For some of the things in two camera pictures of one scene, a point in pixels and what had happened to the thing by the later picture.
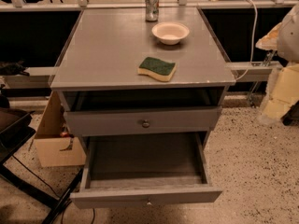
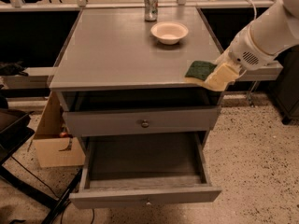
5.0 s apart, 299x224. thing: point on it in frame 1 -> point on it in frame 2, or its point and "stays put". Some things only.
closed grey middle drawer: x=111 y=121 stays put
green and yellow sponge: x=156 y=68 -> x=198 y=71
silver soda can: x=152 y=6 stays put
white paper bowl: x=170 y=33 stays put
